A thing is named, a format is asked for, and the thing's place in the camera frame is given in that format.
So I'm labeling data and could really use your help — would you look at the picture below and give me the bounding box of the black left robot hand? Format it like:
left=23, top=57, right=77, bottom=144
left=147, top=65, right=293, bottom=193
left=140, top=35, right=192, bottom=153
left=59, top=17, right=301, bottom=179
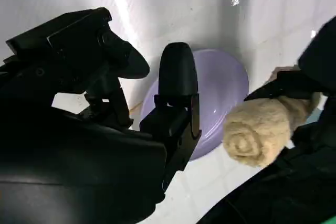
left=198, top=15, right=336, bottom=224

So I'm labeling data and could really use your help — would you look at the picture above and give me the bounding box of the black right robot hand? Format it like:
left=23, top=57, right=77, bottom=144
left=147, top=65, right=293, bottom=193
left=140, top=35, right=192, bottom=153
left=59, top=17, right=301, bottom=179
left=0, top=7, right=203, bottom=224

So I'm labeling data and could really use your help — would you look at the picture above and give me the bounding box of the beige towel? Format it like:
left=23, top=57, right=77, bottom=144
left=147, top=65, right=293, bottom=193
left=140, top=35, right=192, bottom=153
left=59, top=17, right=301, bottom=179
left=222, top=66, right=322, bottom=169

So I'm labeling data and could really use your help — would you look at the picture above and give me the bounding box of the lilac plate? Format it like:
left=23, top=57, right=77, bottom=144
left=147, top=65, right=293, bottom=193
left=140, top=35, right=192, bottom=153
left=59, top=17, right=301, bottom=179
left=140, top=48, right=250, bottom=161

